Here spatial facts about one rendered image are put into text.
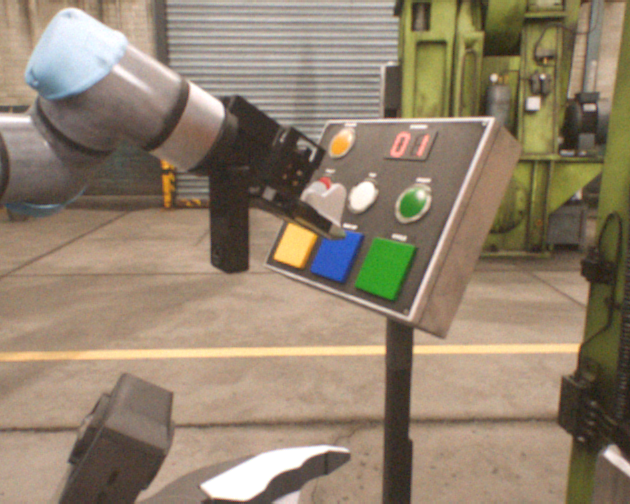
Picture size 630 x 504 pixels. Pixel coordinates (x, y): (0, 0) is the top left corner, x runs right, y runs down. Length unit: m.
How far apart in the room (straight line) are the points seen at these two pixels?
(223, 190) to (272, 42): 7.72
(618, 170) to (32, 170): 0.68
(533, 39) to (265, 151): 5.04
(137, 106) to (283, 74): 7.72
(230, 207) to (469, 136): 0.34
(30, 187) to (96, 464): 0.33
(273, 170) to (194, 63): 7.80
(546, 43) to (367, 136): 4.74
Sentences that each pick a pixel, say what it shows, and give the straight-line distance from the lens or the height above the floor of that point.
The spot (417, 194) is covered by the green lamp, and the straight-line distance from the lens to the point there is 0.73.
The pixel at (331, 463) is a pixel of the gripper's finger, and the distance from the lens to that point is 0.34.
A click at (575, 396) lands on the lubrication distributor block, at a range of 0.87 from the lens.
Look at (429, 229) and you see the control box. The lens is 0.70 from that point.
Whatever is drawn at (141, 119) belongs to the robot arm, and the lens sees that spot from 0.49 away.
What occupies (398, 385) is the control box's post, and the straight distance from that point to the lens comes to 0.93.
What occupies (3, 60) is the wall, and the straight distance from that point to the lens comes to 9.19.
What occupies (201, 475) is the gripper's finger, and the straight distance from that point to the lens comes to 0.32.
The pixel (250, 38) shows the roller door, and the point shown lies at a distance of 8.27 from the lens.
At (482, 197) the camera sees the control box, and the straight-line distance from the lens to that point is 0.73.
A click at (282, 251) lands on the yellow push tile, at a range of 0.88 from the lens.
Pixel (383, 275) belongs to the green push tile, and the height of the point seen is 1.00.
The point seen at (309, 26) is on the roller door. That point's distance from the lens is 8.28.
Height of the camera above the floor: 1.19
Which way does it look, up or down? 13 degrees down
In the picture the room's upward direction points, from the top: straight up
